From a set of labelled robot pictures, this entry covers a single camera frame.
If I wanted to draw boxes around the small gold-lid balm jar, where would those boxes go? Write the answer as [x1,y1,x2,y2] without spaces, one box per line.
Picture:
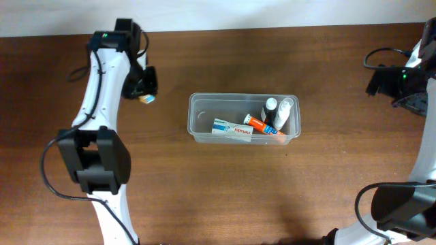
[138,95,155,104]

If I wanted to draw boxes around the white spray bottle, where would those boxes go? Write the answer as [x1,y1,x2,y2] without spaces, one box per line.
[273,97,294,131]

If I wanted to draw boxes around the white medicine box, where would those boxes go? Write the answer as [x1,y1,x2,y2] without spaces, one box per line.
[211,118,253,143]

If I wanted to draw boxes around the black bottle white cap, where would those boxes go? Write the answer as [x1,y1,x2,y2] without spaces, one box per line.
[261,97,278,127]

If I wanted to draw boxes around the orange tablet tube white cap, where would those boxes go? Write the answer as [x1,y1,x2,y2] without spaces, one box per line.
[244,114,284,135]

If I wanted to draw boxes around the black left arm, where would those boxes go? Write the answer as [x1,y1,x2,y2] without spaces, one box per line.
[50,18,158,244]

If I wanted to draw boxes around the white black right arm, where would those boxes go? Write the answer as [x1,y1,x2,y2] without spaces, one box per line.
[321,18,435,245]

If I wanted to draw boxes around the clear plastic container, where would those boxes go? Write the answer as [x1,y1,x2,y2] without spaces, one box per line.
[187,93,301,145]

